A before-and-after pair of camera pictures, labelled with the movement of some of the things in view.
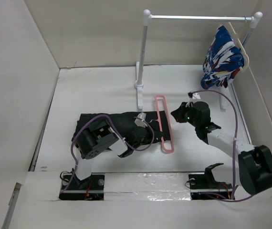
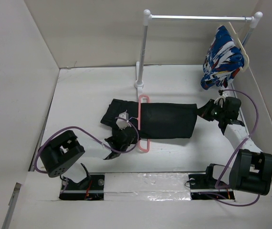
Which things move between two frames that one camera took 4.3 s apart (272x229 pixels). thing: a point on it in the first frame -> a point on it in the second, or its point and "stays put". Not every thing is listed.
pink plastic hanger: [163, 97] -> [139, 123]
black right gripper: [177, 114] -> [204, 111]
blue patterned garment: [223, 61] stays put
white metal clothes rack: [148, 17] stays put
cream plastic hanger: [238, 41] stays put
